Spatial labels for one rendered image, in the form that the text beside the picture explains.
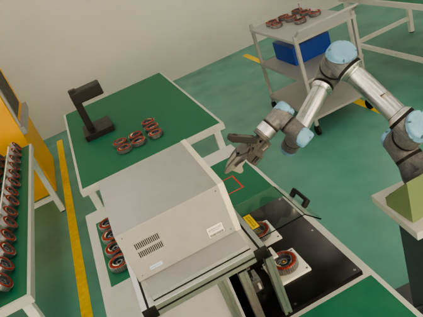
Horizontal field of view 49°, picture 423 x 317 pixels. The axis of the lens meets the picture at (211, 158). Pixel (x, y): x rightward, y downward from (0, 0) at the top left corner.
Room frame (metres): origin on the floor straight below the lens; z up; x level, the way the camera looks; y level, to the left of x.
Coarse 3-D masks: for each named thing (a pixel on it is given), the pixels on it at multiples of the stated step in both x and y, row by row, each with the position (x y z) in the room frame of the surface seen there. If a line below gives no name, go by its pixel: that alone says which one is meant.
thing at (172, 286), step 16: (240, 224) 1.32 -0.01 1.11; (224, 240) 1.27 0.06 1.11; (240, 240) 1.23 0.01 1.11; (256, 240) 1.20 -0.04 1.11; (192, 256) 1.25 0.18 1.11; (208, 256) 1.22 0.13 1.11; (224, 256) 1.19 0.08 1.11; (240, 256) 1.16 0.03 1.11; (256, 256) 1.16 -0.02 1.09; (160, 272) 1.23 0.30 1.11; (176, 272) 1.20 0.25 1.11; (192, 272) 1.17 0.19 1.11; (208, 272) 1.14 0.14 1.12; (224, 272) 1.14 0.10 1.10; (144, 288) 1.19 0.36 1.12; (160, 288) 1.16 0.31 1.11; (176, 288) 1.13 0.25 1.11; (192, 288) 1.12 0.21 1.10; (208, 288) 1.12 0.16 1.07; (144, 304) 1.11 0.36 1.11; (160, 304) 1.10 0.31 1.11; (176, 304) 1.10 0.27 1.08
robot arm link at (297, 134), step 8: (296, 120) 1.59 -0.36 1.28; (288, 128) 1.57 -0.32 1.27; (296, 128) 1.56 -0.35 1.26; (304, 128) 1.56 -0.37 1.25; (288, 136) 1.58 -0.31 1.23; (296, 136) 1.55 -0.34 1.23; (304, 136) 1.54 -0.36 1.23; (312, 136) 1.54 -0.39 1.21; (288, 144) 1.61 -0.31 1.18; (296, 144) 1.56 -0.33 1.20; (304, 144) 1.53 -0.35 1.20
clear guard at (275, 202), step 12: (264, 192) 1.52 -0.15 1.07; (276, 192) 1.49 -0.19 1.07; (288, 192) 1.52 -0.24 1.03; (240, 204) 1.50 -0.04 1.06; (252, 204) 1.47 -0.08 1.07; (264, 204) 1.45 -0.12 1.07; (276, 204) 1.42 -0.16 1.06; (288, 204) 1.39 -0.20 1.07; (300, 204) 1.40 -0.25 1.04; (252, 216) 1.40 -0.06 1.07; (264, 216) 1.38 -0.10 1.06; (276, 216) 1.35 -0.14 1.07; (288, 216) 1.32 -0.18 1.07; (300, 216) 1.30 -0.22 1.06; (312, 216) 1.31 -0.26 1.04; (264, 228) 1.31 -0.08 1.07; (276, 228) 1.29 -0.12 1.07
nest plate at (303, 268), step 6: (294, 252) 1.45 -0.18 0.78; (300, 258) 1.41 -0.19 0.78; (264, 264) 1.45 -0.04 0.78; (300, 264) 1.38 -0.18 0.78; (306, 264) 1.36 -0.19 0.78; (300, 270) 1.34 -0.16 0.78; (306, 270) 1.33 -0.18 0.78; (282, 276) 1.35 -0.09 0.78; (288, 276) 1.34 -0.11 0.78; (294, 276) 1.33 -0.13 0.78; (288, 282) 1.32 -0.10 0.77
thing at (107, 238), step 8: (104, 224) 2.25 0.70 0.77; (104, 232) 2.14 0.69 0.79; (112, 232) 2.14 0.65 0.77; (104, 240) 2.07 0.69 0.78; (112, 240) 2.05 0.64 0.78; (112, 248) 2.00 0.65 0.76; (112, 256) 1.93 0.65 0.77; (120, 256) 1.88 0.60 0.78; (112, 264) 1.83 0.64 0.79; (120, 264) 1.81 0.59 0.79
